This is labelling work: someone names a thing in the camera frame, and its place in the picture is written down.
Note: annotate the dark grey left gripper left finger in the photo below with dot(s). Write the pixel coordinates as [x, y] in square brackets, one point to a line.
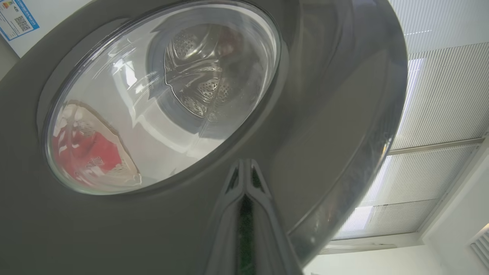
[225, 236]

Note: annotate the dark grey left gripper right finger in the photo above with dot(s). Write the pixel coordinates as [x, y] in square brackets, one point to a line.
[271, 244]

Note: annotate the dark grey washing machine door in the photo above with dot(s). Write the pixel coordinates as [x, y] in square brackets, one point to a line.
[324, 114]

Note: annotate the cream laundry basket brown rim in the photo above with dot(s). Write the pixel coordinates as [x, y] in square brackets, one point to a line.
[126, 160]

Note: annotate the steel washing machine drum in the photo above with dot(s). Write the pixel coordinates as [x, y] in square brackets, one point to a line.
[198, 68]

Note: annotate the white washing machine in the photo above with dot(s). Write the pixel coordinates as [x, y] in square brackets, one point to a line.
[53, 15]

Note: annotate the blue energy label sticker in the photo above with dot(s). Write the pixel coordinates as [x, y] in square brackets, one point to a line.
[17, 19]

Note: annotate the white wall air vent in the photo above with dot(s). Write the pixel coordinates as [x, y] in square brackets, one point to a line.
[482, 248]

